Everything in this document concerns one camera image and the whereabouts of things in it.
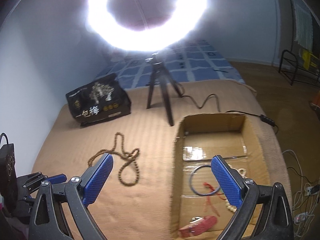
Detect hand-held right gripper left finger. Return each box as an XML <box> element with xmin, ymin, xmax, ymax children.
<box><xmin>29</xmin><ymin>152</ymin><xmax>114</xmax><ymax>240</ymax></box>

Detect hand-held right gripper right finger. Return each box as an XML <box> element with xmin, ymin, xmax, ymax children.
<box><xmin>211</xmin><ymin>155</ymin><xmax>294</xmax><ymax>240</ymax></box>

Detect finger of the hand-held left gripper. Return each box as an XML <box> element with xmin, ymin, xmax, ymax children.
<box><xmin>16</xmin><ymin>172</ymin><xmax>68</xmax><ymax>188</ymax></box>
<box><xmin>16</xmin><ymin>195</ymin><xmax>35</xmax><ymax>209</ymax></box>

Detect white bead bracelet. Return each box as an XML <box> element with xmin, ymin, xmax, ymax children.
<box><xmin>223</xmin><ymin>198</ymin><xmax>238</xmax><ymax>214</ymax></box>

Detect red string green pendant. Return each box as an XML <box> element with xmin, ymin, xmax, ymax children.
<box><xmin>202</xmin><ymin>182</ymin><xmax>226</xmax><ymax>218</ymax></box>

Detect dark bangle ring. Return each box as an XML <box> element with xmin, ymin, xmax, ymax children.
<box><xmin>189</xmin><ymin>165</ymin><xmax>222</xmax><ymax>197</ymax></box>

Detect brown wooden bead necklace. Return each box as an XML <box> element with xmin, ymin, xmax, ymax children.
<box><xmin>86</xmin><ymin>132</ymin><xmax>141</xmax><ymax>187</ymax></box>

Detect leather strap wristwatch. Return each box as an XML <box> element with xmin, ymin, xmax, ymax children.
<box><xmin>178</xmin><ymin>215</ymin><xmax>218</xmax><ymax>238</ymax></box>

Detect cardboard box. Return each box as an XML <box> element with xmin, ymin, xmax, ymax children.
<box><xmin>170</xmin><ymin>113</ymin><xmax>273</xmax><ymax>238</ymax></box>

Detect black snack bag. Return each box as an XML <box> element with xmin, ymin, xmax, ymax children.
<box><xmin>65</xmin><ymin>73</ymin><xmax>132</xmax><ymax>129</ymax></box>

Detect power strip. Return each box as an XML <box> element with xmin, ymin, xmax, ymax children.
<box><xmin>303</xmin><ymin>184</ymin><xmax>318</xmax><ymax>196</ymax></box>

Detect black tripod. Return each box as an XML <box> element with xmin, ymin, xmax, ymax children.
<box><xmin>145</xmin><ymin>52</ymin><xmax>183</xmax><ymax>127</ymax></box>

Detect blue checkered bedsheet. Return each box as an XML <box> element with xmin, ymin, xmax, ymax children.
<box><xmin>95</xmin><ymin>38</ymin><xmax>246</xmax><ymax>91</ymax></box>

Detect black clothes rack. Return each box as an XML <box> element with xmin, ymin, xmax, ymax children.
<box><xmin>278</xmin><ymin>0</ymin><xmax>320</xmax><ymax>87</ymax></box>

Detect yellow box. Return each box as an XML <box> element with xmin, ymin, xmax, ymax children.
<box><xmin>299</xmin><ymin>50</ymin><xmax>316</xmax><ymax>70</ymax></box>

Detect striped towel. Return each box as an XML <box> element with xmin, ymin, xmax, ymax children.
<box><xmin>292</xmin><ymin>0</ymin><xmax>313</xmax><ymax>50</ymax></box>

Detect white cables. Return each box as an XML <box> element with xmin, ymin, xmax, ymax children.
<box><xmin>282</xmin><ymin>149</ymin><xmax>320</xmax><ymax>231</ymax></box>

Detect black ring light cable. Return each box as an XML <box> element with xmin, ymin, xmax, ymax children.
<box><xmin>179</xmin><ymin>93</ymin><xmax>280</xmax><ymax>135</ymax></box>

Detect white ring light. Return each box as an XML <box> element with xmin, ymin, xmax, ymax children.
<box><xmin>85</xmin><ymin>0</ymin><xmax>213</xmax><ymax>52</ymax></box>

